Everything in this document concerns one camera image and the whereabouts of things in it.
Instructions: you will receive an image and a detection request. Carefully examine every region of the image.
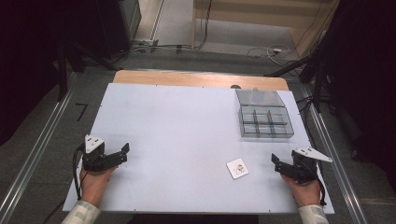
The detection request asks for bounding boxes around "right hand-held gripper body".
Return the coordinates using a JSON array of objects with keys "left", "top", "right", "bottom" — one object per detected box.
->
[{"left": 290, "top": 147, "right": 333, "bottom": 185}]

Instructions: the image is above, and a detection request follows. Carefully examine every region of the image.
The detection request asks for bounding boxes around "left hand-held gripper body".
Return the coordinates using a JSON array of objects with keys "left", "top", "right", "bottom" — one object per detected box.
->
[{"left": 81, "top": 133, "right": 108, "bottom": 173}]

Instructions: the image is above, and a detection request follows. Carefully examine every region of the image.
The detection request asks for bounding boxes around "person's right hand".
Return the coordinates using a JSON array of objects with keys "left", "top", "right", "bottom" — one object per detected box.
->
[{"left": 280, "top": 174, "right": 322, "bottom": 209}]

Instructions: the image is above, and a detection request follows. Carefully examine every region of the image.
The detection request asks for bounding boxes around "person's left hand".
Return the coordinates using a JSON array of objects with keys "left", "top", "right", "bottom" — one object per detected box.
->
[{"left": 78, "top": 165, "right": 119, "bottom": 209}]

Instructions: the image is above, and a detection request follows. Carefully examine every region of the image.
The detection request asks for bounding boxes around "small white square packet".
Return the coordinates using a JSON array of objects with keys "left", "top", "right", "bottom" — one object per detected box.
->
[{"left": 225, "top": 157, "right": 250, "bottom": 181}]

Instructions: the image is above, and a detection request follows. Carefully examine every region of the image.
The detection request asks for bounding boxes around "clear plastic compartment box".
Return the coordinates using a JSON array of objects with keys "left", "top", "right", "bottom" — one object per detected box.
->
[{"left": 234, "top": 88, "right": 295, "bottom": 140}]

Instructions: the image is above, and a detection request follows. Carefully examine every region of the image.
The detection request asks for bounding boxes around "black stand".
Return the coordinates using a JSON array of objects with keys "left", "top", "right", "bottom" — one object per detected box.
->
[
  {"left": 54, "top": 36, "right": 120, "bottom": 103},
  {"left": 264, "top": 29, "right": 337, "bottom": 114}
]

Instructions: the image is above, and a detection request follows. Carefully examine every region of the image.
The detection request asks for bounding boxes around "wooden table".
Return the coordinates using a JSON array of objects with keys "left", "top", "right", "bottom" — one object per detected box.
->
[{"left": 112, "top": 69, "right": 290, "bottom": 91}]

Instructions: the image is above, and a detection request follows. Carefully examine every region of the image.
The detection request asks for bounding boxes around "power strip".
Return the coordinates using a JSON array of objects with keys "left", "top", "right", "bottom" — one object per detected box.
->
[{"left": 132, "top": 37, "right": 161, "bottom": 53}]

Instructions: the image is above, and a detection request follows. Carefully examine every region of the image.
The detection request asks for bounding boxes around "black cabinet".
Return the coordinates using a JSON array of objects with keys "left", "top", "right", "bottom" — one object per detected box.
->
[{"left": 78, "top": 0, "right": 143, "bottom": 60}]

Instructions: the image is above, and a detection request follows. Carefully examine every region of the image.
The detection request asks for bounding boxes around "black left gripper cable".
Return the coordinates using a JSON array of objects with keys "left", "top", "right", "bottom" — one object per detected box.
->
[{"left": 72, "top": 143, "right": 87, "bottom": 202}]

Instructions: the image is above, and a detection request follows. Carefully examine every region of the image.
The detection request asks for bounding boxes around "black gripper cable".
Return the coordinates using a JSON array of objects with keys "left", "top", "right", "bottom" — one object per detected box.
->
[
  {"left": 306, "top": 161, "right": 328, "bottom": 207},
  {"left": 72, "top": 143, "right": 87, "bottom": 202}
]

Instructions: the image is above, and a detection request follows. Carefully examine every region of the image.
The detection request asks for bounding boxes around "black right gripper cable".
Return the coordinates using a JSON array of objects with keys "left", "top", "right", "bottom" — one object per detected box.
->
[{"left": 306, "top": 161, "right": 328, "bottom": 207}]

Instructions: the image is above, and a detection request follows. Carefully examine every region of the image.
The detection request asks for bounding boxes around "metal floor rail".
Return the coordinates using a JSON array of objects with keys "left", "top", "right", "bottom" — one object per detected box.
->
[
  {"left": 0, "top": 73, "right": 78, "bottom": 224},
  {"left": 298, "top": 83, "right": 370, "bottom": 224}
]

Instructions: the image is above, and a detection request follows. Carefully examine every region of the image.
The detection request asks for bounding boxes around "white floor cable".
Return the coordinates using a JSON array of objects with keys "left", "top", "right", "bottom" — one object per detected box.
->
[{"left": 246, "top": 44, "right": 292, "bottom": 67}]

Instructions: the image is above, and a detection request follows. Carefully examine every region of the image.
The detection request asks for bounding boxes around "black floor cable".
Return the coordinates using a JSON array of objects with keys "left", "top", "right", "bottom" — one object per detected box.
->
[{"left": 111, "top": 0, "right": 214, "bottom": 63}]

